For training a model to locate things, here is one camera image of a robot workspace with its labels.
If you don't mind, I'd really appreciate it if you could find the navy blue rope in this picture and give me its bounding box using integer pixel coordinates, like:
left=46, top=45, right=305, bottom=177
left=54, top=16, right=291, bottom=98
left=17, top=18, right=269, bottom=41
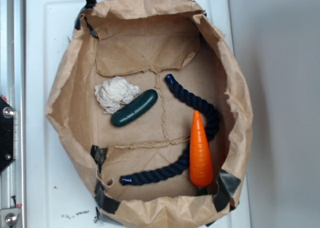
left=119, top=74, right=222, bottom=187

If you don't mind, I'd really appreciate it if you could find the white paper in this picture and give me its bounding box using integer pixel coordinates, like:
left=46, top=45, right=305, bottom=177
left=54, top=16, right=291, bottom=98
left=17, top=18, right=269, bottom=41
left=94, top=76, right=141, bottom=114

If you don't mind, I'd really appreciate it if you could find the brown paper bag tray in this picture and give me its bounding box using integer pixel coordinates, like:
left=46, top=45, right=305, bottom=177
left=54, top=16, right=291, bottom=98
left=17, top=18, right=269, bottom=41
left=45, top=0, right=253, bottom=228

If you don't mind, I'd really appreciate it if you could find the dark green toy cucumber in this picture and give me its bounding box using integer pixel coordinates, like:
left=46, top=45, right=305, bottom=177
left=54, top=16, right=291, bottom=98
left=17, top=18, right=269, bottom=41
left=111, top=89, right=158, bottom=127

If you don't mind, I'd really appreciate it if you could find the orange toy carrot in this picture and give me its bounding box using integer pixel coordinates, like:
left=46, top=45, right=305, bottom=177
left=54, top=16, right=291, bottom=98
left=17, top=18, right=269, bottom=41
left=189, top=110, right=214, bottom=188

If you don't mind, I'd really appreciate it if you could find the black mounting plate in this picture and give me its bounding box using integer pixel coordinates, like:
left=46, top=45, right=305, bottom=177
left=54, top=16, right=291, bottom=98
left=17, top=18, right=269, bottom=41
left=0, top=95, right=16, bottom=175

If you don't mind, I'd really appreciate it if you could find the white plastic board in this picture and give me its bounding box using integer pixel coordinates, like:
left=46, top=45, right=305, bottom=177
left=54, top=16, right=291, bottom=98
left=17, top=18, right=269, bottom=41
left=24, top=0, right=252, bottom=228

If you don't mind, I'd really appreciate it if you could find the aluminium frame rail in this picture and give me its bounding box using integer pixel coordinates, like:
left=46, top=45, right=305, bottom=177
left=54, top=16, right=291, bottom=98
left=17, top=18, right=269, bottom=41
left=0, top=0, right=27, bottom=228

